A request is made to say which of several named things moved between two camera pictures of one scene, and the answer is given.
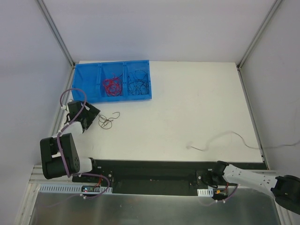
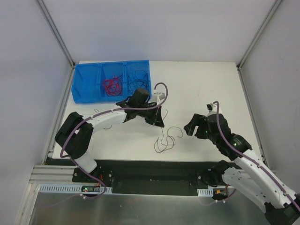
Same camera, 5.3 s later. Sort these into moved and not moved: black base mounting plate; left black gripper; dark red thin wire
Moved: left black gripper
Not moved: black base mounting plate; dark red thin wire
